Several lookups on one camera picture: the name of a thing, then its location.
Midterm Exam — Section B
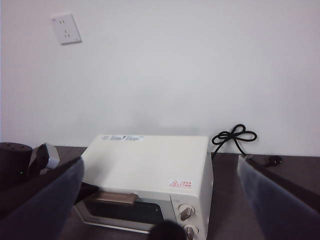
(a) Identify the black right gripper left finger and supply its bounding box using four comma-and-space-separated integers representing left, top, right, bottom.
0, 157, 85, 240

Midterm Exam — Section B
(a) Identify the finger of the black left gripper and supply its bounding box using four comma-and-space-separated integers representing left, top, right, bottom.
79, 181, 101, 201

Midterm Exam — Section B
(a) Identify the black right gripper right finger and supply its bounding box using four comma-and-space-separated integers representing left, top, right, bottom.
236, 154, 320, 240

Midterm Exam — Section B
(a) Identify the oven door with beige handle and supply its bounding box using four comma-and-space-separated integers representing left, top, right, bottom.
73, 191, 174, 235

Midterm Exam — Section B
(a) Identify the cream toaster oven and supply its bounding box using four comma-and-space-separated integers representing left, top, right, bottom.
72, 134, 214, 240

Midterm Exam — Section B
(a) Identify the beige oven knob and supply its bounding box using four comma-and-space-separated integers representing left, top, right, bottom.
183, 223, 200, 239
178, 203, 196, 222

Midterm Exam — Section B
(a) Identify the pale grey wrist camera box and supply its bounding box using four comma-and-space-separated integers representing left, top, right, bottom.
37, 142, 61, 170

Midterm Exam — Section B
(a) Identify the black oven power cable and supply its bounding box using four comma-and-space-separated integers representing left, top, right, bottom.
211, 123, 284, 168

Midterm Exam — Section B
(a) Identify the white wall socket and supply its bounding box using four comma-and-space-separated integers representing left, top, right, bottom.
50, 13, 83, 46

